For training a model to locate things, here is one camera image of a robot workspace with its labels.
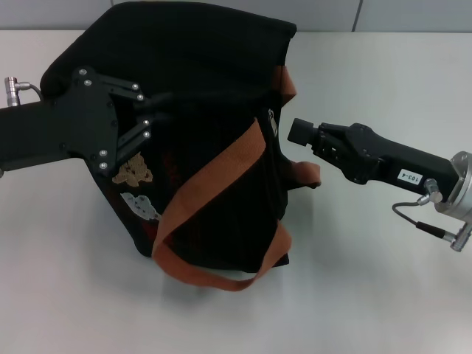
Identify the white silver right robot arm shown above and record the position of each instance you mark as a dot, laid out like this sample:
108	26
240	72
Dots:
459	188

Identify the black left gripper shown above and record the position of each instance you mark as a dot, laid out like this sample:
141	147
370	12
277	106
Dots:
66	125

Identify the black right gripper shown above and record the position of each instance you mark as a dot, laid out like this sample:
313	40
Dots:
398	162

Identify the silver zipper pull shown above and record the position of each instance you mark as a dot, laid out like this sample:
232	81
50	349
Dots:
273	119

